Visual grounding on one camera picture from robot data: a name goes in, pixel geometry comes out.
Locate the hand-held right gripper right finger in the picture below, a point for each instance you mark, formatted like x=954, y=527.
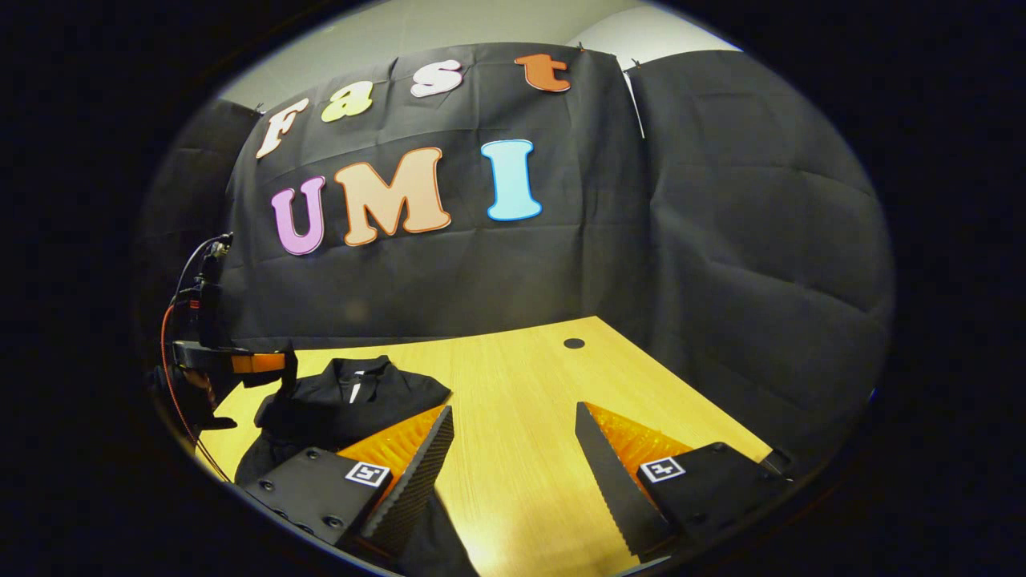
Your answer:
x=613, y=489

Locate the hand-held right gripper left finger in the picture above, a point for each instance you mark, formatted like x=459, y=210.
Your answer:
x=417, y=481

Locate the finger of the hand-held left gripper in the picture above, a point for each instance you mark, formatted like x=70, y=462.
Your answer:
x=208, y=357

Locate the black buttoned jacket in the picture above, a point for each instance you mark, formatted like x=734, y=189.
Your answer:
x=353, y=401

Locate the black backdrop cloth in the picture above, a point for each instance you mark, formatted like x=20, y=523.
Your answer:
x=721, y=240

